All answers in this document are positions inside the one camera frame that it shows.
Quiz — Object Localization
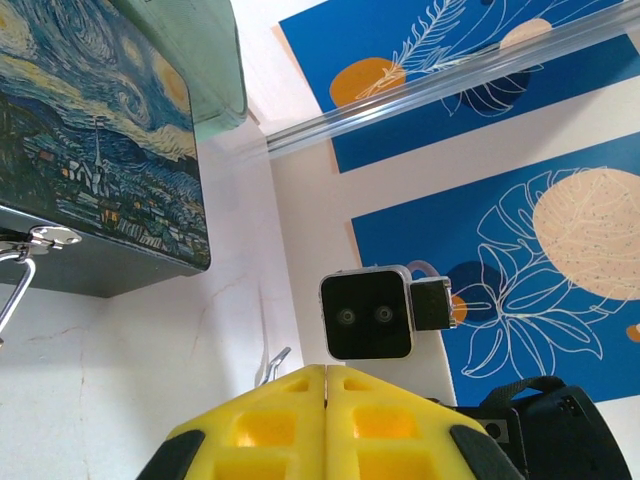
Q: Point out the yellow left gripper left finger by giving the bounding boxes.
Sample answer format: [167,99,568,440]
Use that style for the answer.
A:
[135,364,328,480]

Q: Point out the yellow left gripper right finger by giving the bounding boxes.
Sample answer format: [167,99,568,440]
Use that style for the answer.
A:
[326,366,524,480]

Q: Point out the small silver metal tool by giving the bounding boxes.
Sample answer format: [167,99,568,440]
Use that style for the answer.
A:
[253,346,293,387]

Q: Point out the blue poster monstera leaf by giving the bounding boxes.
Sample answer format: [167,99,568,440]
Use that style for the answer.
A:
[349,132,640,407]

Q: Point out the blue poster orange circle feather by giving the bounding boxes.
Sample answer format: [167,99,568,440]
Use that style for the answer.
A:
[276,0,640,175]

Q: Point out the silver box latch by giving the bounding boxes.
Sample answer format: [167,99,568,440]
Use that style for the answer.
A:
[28,224,82,256]

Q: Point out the starry night painted box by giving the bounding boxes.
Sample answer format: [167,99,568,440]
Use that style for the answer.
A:
[0,0,212,300]

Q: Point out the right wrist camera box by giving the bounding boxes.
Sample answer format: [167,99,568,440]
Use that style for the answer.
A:
[318,264,417,361]

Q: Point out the black camera cable plug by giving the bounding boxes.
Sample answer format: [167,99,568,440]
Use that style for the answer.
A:
[405,259,455,332]

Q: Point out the aluminium frame post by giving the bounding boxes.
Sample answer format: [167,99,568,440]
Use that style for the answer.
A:
[263,13,640,159]

